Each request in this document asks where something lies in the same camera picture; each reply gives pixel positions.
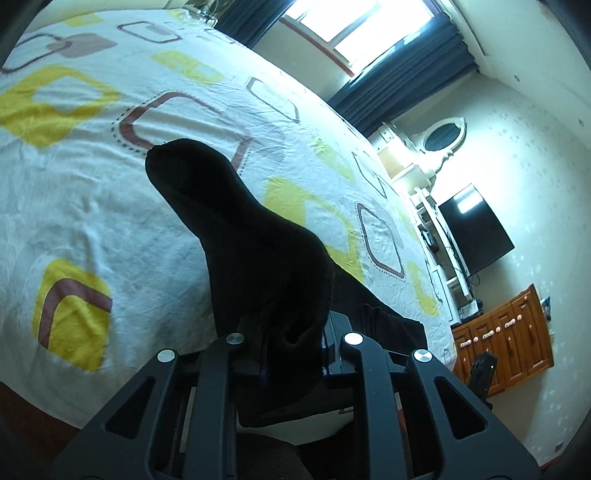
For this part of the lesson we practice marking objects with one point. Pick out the dark blue curtain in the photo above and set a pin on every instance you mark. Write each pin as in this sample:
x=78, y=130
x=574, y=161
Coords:
x=406, y=78
x=251, y=23

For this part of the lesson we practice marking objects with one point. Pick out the white dressing table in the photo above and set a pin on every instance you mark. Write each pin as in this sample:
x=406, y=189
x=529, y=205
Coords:
x=406, y=161

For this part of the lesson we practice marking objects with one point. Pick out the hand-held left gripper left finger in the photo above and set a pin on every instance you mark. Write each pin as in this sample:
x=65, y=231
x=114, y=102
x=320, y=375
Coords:
x=221, y=374

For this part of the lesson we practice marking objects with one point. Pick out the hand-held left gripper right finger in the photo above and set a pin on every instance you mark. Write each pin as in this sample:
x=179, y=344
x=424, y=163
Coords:
x=369, y=383

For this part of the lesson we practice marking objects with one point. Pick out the orange wooden cabinet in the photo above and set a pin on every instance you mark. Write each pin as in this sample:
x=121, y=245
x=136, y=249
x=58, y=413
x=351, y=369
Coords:
x=503, y=346

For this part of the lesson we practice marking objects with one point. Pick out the bed with patterned sheet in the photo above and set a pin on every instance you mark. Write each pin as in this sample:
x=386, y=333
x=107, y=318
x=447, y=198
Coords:
x=69, y=194

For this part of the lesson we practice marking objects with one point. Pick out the white television stand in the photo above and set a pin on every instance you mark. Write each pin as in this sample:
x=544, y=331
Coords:
x=445, y=263

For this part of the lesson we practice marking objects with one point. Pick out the black pants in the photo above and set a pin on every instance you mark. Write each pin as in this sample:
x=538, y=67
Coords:
x=258, y=258

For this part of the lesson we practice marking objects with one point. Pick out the bright window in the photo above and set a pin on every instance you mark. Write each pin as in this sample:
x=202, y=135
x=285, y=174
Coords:
x=364, y=30

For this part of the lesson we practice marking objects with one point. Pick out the oval vanity mirror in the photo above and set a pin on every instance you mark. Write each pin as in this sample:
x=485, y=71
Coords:
x=441, y=137

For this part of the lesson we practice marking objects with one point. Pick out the black flat television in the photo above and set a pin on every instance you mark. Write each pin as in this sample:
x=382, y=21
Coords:
x=475, y=230

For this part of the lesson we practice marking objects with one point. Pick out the brown bed base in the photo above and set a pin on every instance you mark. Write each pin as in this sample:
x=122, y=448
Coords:
x=27, y=415

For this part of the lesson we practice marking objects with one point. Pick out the black upright object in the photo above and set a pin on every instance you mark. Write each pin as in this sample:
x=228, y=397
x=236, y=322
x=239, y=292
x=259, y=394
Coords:
x=481, y=374

